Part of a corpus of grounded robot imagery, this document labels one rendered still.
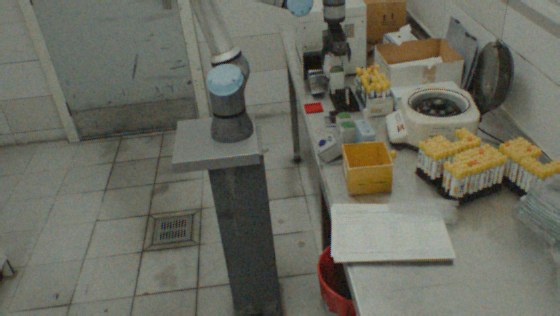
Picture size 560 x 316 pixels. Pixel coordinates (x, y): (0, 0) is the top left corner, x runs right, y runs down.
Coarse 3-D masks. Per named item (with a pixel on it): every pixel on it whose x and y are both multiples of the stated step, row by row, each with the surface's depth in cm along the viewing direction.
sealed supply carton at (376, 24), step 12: (372, 0) 247; (384, 0) 246; (396, 0) 245; (372, 12) 246; (384, 12) 246; (396, 12) 246; (372, 24) 250; (384, 24) 249; (396, 24) 249; (372, 36) 253
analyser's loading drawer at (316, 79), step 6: (306, 72) 219; (312, 72) 212; (318, 72) 213; (312, 78) 209; (318, 78) 209; (312, 84) 204; (318, 84) 204; (324, 84) 205; (312, 90) 206; (318, 90) 206; (324, 90) 206
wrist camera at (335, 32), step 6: (330, 30) 169; (336, 30) 169; (342, 30) 169; (330, 36) 169; (336, 36) 168; (342, 36) 168; (330, 42) 170; (336, 42) 167; (342, 42) 167; (336, 48) 166; (342, 48) 166; (336, 54) 166; (342, 54) 167
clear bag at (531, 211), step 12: (552, 180) 130; (528, 192) 136; (540, 192) 129; (552, 192) 128; (516, 204) 141; (528, 204) 133; (540, 204) 130; (552, 204) 128; (516, 216) 138; (528, 216) 135; (540, 216) 131; (552, 216) 128; (540, 228) 132; (552, 228) 128; (552, 240) 129
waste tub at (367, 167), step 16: (352, 144) 159; (368, 144) 159; (384, 144) 157; (352, 160) 162; (368, 160) 162; (384, 160) 159; (352, 176) 150; (368, 176) 150; (384, 176) 150; (352, 192) 153; (368, 192) 153; (384, 192) 153
